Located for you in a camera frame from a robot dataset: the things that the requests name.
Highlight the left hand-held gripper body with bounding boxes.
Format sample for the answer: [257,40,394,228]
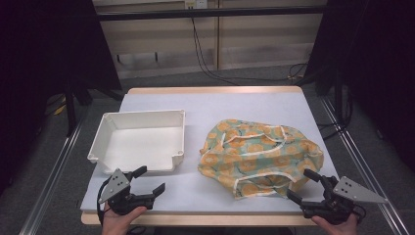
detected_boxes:
[98,167,155,216]

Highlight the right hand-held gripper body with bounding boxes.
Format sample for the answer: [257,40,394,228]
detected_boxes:
[300,175,390,226]

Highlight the white plastic tray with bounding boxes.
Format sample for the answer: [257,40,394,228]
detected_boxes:
[86,109,187,175]

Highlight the orange patterned cloth bag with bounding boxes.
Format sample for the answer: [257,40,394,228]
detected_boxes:
[197,118,325,201]

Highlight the person's right hand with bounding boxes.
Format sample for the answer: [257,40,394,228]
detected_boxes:
[310,213,360,235]

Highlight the person's left hand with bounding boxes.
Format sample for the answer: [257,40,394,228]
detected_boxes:
[101,205,148,235]

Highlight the black metal stand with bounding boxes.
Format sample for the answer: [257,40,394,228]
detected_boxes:
[64,79,78,137]

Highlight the black curtain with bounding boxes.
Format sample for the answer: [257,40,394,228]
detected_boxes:
[304,0,415,170]
[0,0,123,197]

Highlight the black horizontal bar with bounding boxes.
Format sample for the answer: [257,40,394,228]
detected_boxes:
[97,5,328,23]

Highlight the white power strip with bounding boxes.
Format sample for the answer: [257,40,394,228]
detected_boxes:
[183,0,208,10]

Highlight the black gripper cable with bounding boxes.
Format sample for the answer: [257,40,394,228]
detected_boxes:
[96,178,112,227]
[353,203,368,225]

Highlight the metal floor rail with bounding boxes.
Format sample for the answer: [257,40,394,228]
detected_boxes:
[320,96,407,235]
[19,120,84,235]

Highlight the black floor cables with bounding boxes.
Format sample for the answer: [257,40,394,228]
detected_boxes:
[316,87,355,142]

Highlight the black hanging cables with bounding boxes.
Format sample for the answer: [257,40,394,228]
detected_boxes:
[190,17,309,83]

